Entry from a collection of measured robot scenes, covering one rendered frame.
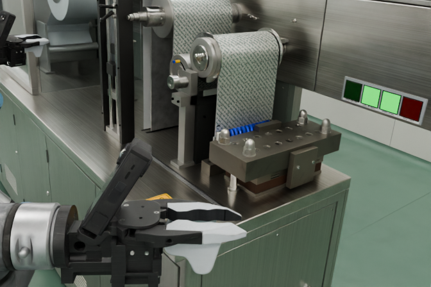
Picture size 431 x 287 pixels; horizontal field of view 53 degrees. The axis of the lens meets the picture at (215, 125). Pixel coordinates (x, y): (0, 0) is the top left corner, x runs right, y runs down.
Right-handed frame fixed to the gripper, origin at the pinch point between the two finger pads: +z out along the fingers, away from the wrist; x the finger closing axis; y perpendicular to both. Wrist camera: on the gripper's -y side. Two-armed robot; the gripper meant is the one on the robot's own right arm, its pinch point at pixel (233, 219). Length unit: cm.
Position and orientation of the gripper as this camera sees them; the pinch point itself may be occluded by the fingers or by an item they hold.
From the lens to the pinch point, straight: 53.2
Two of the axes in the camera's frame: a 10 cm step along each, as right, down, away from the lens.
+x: 0.9, 2.3, -9.7
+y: -0.4, 9.7, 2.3
